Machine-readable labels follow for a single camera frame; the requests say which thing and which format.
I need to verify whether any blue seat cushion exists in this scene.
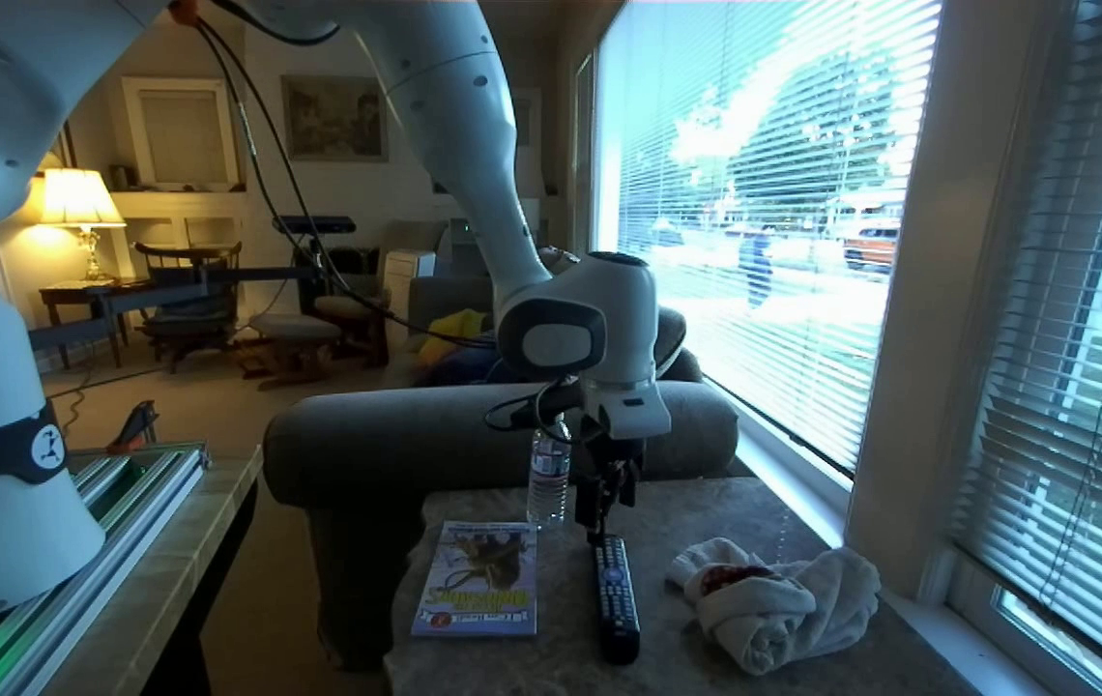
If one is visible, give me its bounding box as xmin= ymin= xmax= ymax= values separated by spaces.
xmin=252 ymin=290 xmax=389 ymax=349

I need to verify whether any black remote control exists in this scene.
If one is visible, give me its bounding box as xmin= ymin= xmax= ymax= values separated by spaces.
xmin=587 ymin=533 xmax=644 ymax=668

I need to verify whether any narrow white window blind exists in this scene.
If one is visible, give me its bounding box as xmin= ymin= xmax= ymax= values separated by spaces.
xmin=952 ymin=0 xmax=1102 ymax=691

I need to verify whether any framed wall picture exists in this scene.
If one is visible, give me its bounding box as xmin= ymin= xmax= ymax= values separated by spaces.
xmin=277 ymin=75 xmax=389 ymax=166

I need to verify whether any yellow cushion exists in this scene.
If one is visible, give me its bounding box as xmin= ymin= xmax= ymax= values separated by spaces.
xmin=416 ymin=307 xmax=488 ymax=373

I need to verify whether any wide white window blind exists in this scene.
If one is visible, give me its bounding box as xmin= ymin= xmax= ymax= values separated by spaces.
xmin=599 ymin=0 xmax=947 ymax=475

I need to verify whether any orange vehicle outside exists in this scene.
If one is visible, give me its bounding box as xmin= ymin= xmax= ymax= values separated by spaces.
xmin=836 ymin=218 xmax=906 ymax=276

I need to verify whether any clear plastic water bottle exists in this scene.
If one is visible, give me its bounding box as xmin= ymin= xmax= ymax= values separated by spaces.
xmin=520 ymin=422 xmax=577 ymax=531

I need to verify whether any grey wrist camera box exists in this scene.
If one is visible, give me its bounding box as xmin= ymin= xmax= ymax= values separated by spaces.
xmin=579 ymin=384 xmax=676 ymax=445

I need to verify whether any navy blue cushion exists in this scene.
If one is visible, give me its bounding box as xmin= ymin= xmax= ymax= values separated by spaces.
xmin=426 ymin=340 xmax=506 ymax=388

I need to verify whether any wooden rocking chair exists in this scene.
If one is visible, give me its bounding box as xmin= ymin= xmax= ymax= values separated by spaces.
xmin=234 ymin=245 xmax=393 ymax=384

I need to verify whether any red clamp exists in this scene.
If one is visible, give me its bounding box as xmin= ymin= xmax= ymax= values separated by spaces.
xmin=103 ymin=400 xmax=161 ymax=455

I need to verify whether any black cable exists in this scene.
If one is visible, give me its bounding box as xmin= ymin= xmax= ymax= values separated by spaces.
xmin=191 ymin=13 xmax=502 ymax=357

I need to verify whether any dinosaur children's book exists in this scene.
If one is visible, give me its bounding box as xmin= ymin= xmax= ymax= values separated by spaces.
xmin=405 ymin=520 xmax=545 ymax=643

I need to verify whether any wooden workbench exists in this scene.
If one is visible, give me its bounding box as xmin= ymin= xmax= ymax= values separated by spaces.
xmin=41 ymin=449 xmax=265 ymax=696

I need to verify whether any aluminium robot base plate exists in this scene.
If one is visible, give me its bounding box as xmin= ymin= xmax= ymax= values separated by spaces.
xmin=0 ymin=441 xmax=211 ymax=696

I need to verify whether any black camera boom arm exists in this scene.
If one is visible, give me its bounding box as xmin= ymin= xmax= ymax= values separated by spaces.
xmin=79 ymin=263 xmax=322 ymax=319

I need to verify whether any dark wooden side table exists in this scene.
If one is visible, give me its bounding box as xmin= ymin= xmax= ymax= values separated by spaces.
xmin=37 ymin=284 xmax=132 ymax=368

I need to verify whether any crumpled white cloth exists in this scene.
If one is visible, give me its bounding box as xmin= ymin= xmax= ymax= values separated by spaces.
xmin=663 ymin=533 xmax=886 ymax=679

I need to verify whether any black stereo camera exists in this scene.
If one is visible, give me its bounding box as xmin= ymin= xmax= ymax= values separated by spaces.
xmin=269 ymin=214 xmax=359 ymax=239

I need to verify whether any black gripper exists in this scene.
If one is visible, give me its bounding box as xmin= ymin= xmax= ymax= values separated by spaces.
xmin=545 ymin=406 xmax=649 ymax=543

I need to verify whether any lit table lamp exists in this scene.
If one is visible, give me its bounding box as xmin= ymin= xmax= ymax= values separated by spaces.
xmin=25 ymin=166 xmax=132 ymax=285

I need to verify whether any grey fabric sofa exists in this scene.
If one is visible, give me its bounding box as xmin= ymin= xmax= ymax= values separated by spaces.
xmin=259 ymin=301 xmax=743 ymax=673

